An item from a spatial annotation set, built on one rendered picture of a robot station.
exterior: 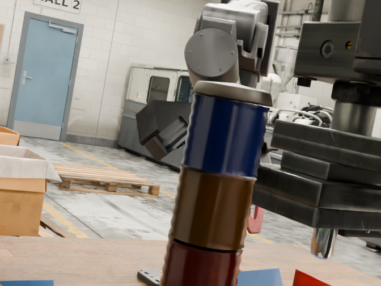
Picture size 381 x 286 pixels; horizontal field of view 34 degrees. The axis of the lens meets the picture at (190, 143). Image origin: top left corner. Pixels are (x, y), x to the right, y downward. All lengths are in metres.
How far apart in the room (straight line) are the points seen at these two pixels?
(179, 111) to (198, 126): 0.39
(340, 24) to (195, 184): 0.30
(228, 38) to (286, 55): 8.41
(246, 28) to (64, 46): 11.05
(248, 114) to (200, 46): 0.39
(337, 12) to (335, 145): 0.12
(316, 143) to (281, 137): 0.05
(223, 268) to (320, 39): 0.31
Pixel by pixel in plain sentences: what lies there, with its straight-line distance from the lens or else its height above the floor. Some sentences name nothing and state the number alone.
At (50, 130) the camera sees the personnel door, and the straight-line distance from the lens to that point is 11.80.
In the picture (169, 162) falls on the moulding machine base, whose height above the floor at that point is 0.13.
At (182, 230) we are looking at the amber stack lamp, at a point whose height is 1.13.
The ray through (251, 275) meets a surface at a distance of 0.69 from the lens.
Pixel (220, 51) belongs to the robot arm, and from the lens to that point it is 0.67.
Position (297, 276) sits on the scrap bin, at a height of 0.95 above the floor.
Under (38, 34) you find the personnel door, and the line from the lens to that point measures 11.64.
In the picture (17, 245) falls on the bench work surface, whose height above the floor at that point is 0.90.
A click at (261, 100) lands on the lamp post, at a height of 1.19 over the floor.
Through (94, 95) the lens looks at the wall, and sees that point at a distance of 12.02.
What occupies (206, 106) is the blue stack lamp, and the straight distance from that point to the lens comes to 0.29.
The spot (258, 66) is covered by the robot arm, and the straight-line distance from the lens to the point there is 0.99.
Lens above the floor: 1.19
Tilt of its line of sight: 4 degrees down
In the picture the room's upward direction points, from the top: 10 degrees clockwise
